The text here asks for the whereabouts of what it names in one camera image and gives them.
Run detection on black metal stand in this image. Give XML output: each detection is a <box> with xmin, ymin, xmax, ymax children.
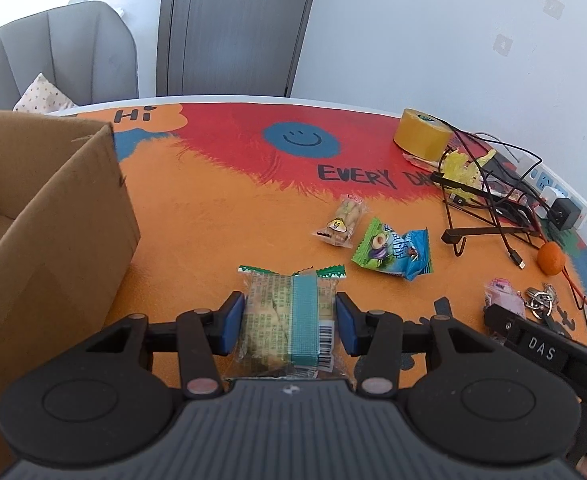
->
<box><xmin>431</xmin><ymin>172</ymin><xmax>547</xmax><ymax>257</ymax></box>

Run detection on bunch of keys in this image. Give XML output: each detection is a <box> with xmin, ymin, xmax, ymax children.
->
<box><xmin>521</xmin><ymin>284</ymin><xmax>561</xmax><ymax>321</ymax></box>

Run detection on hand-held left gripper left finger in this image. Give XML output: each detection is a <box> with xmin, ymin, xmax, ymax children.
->
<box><xmin>86</xmin><ymin>291</ymin><xmax>245</xmax><ymax>398</ymax></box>

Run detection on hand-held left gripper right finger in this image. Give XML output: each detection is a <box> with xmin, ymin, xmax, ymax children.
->
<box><xmin>336</xmin><ymin>292</ymin><xmax>497</xmax><ymax>398</ymax></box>

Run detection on dotted beige pillow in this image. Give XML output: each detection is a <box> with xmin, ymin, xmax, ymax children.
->
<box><xmin>12</xmin><ymin>73</ymin><xmax>79</xmax><ymax>113</ymax></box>

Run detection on black flat device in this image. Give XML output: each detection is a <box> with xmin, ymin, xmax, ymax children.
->
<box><xmin>488</xmin><ymin>155</ymin><xmax>531</xmax><ymax>186</ymax></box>

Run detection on white power strip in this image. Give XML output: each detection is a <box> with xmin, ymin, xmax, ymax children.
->
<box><xmin>516</xmin><ymin>157</ymin><xmax>587</xmax><ymax>228</ymax></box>

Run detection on grey door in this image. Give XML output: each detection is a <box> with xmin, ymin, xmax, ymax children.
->
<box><xmin>156</xmin><ymin>0</ymin><xmax>324</xmax><ymax>98</ymax></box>

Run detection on green trimmed cracker packet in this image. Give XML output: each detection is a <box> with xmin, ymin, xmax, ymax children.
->
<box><xmin>223</xmin><ymin>264</ymin><xmax>348</xmax><ymax>381</ymax></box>

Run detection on orange tangerine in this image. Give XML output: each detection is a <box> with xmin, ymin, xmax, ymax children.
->
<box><xmin>537</xmin><ymin>241</ymin><xmax>567</xmax><ymax>276</ymax></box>

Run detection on grey chair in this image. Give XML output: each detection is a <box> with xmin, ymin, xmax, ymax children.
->
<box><xmin>0</xmin><ymin>1</ymin><xmax>139</xmax><ymax>111</ymax></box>

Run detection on red cable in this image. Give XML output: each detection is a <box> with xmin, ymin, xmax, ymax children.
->
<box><xmin>523</xmin><ymin>195</ymin><xmax>587</xmax><ymax>333</ymax></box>

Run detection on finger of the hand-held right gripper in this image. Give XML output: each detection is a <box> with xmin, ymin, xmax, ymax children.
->
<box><xmin>483</xmin><ymin>303</ymin><xmax>527</xmax><ymax>347</ymax></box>

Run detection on blue snack packet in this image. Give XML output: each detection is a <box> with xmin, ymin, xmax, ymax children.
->
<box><xmin>396</xmin><ymin>227</ymin><xmax>434</xmax><ymax>282</ymax></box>

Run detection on green fruit snack packet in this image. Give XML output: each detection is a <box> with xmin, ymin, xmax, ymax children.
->
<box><xmin>351</xmin><ymin>216</ymin><xmax>409</xmax><ymax>276</ymax></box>

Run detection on pink purple clear packet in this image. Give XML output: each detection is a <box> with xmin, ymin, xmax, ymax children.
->
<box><xmin>483</xmin><ymin>277</ymin><xmax>527</xmax><ymax>318</ymax></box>

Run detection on yellow tape roll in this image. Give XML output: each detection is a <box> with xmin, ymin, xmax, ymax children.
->
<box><xmin>393</xmin><ymin>108</ymin><xmax>454</xmax><ymax>158</ymax></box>

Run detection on clear nut snack packet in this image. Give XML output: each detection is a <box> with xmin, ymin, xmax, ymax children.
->
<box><xmin>315</xmin><ymin>194</ymin><xmax>369</xmax><ymax>249</ymax></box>

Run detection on black power adapter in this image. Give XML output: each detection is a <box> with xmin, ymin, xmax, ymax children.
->
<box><xmin>546</xmin><ymin>198</ymin><xmax>579</xmax><ymax>231</ymax></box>

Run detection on cardboard box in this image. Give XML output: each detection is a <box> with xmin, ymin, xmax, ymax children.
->
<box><xmin>0</xmin><ymin>110</ymin><xmax>141</xmax><ymax>480</ymax></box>

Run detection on black cable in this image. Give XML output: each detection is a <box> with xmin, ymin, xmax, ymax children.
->
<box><xmin>436</xmin><ymin>120</ymin><xmax>544</xmax><ymax>268</ymax></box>

